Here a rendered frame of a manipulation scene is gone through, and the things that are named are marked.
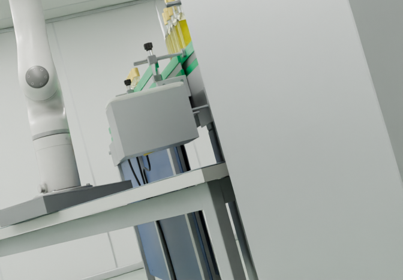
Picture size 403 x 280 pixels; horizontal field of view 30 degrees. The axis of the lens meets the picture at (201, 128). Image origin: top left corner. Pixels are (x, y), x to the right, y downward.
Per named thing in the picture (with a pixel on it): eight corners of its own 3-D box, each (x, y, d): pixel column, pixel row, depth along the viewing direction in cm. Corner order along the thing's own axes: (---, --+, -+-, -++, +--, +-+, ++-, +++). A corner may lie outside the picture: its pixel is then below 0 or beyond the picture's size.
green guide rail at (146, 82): (163, 81, 237) (156, 57, 238) (160, 82, 237) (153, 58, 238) (113, 142, 407) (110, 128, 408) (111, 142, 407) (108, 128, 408)
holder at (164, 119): (217, 132, 215) (202, 80, 216) (125, 156, 209) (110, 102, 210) (205, 138, 232) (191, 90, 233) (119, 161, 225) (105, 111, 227)
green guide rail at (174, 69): (185, 76, 239) (179, 52, 240) (182, 77, 239) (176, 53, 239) (126, 138, 409) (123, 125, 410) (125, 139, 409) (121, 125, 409)
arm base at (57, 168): (49, 195, 224) (36, 135, 226) (23, 204, 239) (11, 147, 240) (104, 184, 236) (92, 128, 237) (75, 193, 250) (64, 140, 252)
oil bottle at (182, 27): (210, 71, 241) (192, 8, 242) (194, 75, 240) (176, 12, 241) (207, 75, 246) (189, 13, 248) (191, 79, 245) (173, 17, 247)
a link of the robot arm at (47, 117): (30, 139, 232) (15, 65, 235) (36, 145, 250) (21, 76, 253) (69, 131, 234) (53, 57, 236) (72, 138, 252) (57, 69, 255)
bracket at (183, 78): (192, 95, 234) (186, 74, 234) (163, 102, 232) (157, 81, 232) (189, 97, 237) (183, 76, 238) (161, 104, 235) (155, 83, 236)
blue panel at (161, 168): (234, 162, 244) (220, 110, 245) (183, 176, 240) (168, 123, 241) (161, 187, 398) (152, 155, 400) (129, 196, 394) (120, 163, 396)
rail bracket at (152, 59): (191, 72, 235) (180, 34, 236) (140, 85, 231) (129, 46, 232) (189, 74, 238) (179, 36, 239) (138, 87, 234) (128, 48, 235)
